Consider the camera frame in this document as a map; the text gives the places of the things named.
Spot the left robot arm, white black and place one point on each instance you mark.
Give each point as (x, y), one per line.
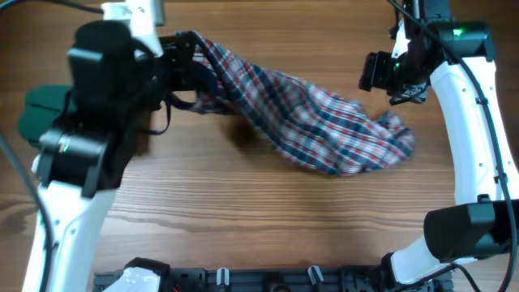
(88, 132)

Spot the folded dark green garment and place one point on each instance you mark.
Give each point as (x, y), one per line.
(43, 106)

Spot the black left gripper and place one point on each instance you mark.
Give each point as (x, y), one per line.
(178, 51)

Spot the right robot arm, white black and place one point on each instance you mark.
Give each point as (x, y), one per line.
(433, 52)

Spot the plaid shirt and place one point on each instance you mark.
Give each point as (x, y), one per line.
(306, 124)

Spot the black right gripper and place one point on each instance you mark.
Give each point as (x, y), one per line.
(372, 75)

